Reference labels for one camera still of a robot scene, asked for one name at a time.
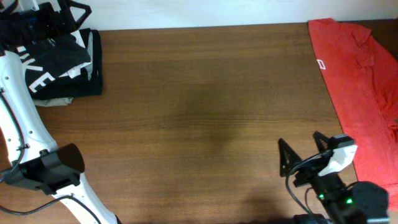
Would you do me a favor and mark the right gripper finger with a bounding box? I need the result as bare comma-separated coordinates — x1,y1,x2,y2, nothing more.
313,131,333,152
277,138,302,177

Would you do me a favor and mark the dark green Nike t-shirt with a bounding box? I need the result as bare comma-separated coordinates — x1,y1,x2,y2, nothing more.
16,33,90,94

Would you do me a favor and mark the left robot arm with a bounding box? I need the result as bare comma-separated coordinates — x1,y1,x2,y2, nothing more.
1,1,120,223

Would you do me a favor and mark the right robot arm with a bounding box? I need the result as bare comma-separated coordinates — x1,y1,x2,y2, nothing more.
277,131,390,224

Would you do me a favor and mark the white folded t-shirt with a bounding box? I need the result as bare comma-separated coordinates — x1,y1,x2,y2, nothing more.
66,30,93,80

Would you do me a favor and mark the red t-shirt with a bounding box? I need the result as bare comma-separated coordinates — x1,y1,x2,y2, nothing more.
308,18,397,211

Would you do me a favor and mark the grey folded garment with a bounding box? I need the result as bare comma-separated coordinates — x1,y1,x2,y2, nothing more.
33,98,73,107

